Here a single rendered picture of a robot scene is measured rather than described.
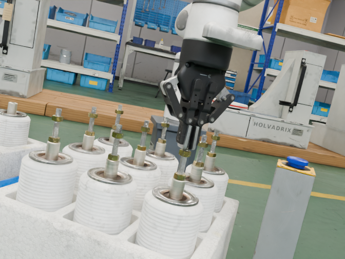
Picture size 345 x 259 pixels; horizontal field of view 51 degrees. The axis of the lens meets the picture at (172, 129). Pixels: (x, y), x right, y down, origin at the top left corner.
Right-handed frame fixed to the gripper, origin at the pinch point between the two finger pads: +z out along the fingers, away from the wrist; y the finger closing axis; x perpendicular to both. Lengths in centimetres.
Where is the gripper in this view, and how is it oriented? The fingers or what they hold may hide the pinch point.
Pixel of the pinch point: (188, 136)
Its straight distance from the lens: 56.0
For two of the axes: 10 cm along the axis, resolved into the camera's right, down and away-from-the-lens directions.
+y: -8.8, -1.0, -4.7
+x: 4.4, 2.3, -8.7
